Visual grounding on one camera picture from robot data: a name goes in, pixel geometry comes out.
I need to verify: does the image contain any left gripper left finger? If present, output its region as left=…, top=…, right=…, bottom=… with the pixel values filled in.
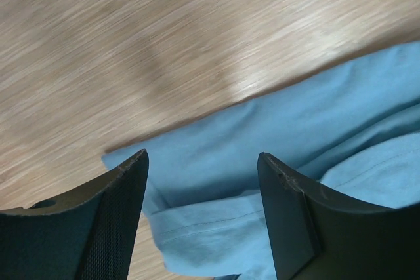
left=1, top=150, right=149, bottom=279

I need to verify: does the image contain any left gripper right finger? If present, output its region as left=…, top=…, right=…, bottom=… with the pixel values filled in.
left=257, top=153, right=419, bottom=279

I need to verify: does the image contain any grey-blue t shirt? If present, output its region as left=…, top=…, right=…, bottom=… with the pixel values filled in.
left=102, top=42, right=419, bottom=279

